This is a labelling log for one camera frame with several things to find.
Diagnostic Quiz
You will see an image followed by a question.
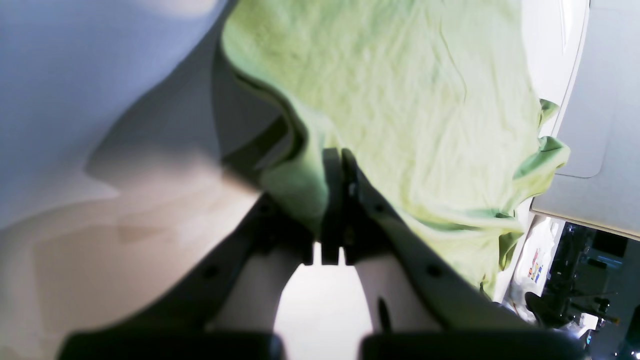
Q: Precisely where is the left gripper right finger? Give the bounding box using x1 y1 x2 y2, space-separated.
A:
320 148 586 360

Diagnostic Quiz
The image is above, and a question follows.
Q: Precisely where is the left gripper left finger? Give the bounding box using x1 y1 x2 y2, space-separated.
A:
55 192 316 360

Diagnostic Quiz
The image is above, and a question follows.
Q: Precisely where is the green t-shirt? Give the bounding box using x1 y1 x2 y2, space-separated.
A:
221 0 570 296

